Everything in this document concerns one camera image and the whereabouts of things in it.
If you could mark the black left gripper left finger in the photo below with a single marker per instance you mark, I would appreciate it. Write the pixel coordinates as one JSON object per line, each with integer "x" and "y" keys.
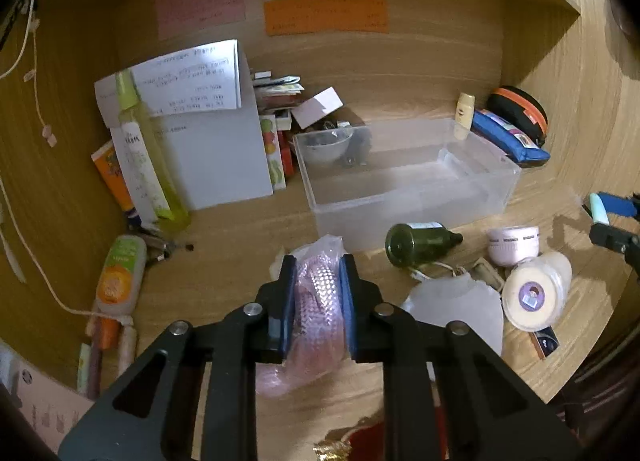
{"x": 149, "y": 412}

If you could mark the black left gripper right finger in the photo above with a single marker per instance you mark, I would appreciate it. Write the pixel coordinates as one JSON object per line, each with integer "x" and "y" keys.
{"x": 447, "y": 394}

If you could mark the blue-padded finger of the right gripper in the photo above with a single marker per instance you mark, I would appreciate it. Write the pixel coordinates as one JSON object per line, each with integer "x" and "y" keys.
{"x": 599, "y": 205}

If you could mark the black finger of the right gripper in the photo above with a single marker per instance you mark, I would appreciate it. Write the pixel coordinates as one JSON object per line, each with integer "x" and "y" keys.
{"x": 617, "y": 240}

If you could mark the white tape roll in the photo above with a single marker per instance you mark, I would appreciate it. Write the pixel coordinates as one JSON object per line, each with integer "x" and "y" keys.
{"x": 535, "y": 293}

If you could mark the white cloth pouch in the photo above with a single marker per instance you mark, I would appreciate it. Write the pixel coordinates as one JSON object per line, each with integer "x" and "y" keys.
{"x": 439, "y": 301}

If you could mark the dark green glass bottle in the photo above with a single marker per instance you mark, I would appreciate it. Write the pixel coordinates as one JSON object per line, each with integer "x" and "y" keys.
{"x": 415, "y": 244}

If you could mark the blue pencil case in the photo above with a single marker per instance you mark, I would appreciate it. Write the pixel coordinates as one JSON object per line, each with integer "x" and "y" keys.
{"x": 518, "y": 146}

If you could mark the black orange zip case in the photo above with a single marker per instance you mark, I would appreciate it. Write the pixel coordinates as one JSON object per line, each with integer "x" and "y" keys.
{"x": 520, "y": 109}

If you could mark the orange green lotion bottle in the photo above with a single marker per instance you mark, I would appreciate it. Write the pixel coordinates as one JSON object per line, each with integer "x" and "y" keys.
{"x": 121, "y": 276}

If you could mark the small cream bottle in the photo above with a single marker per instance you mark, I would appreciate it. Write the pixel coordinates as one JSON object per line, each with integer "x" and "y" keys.
{"x": 464, "y": 116}

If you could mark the black pens cluster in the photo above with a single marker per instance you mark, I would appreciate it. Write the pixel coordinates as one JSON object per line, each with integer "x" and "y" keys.
{"x": 158, "y": 248}

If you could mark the tall yellow spray bottle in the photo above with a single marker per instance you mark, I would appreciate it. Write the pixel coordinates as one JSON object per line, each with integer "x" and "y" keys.
{"x": 146, "y": 152}

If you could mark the clear plastic storage bin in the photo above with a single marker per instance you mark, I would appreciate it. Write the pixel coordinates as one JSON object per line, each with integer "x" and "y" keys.
{"x": 406, "y": 171}

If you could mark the orange sunscreen tube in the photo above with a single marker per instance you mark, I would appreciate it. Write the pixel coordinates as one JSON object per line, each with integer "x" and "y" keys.
{"x": 107, "y": 164}

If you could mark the clear small bowl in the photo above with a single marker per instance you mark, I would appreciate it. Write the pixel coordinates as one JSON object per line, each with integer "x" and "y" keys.
{"x": 325, "y": 147}

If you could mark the white card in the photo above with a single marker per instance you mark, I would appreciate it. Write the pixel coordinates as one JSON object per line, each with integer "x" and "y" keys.
{"x": 316, "y": 108}

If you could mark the fruit print booklet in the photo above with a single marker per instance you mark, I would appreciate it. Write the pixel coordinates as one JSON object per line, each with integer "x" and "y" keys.
{"x": 268, "y": 124}

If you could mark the white paper notebook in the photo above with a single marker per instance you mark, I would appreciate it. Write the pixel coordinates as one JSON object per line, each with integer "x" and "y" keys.
{"x": 203, "y": 110}

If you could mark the orange sticky note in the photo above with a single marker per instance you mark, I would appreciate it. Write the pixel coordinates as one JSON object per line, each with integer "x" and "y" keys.
{"x": 284, "y": 17}

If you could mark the stack of booklets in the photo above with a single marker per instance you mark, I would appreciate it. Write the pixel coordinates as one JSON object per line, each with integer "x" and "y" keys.
{"x": 275, "y": 93}

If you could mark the pink sticky note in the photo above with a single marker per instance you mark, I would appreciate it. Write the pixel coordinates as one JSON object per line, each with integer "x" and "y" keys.
{"x": 175, "y": 17}

